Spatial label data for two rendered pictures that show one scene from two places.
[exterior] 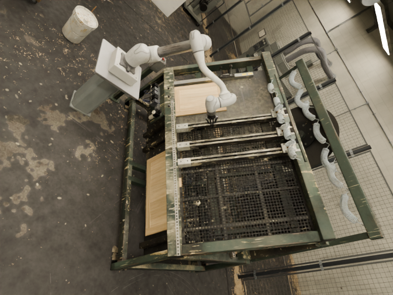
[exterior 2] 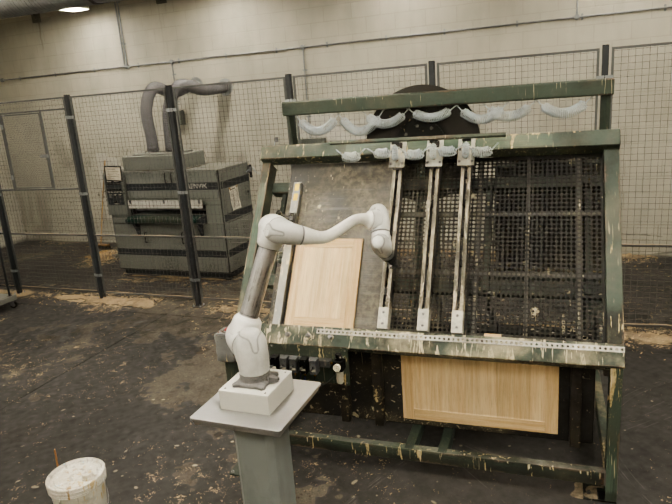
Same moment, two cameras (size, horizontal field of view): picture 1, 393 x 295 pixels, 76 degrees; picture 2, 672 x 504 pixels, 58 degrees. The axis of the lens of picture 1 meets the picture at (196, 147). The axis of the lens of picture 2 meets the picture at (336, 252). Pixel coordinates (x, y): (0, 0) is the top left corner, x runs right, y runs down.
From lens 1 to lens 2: 1.64 m
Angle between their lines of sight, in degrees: 22
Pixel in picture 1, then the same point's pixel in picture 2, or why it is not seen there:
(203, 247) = (615, 310)
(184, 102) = (326, 310)
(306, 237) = (612, 165)
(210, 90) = (312, 260)
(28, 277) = not seen: outside the picture
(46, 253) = not seen: outside the picture
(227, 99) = (382, 217)
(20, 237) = not seen: outside the picture
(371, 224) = (594, 86)
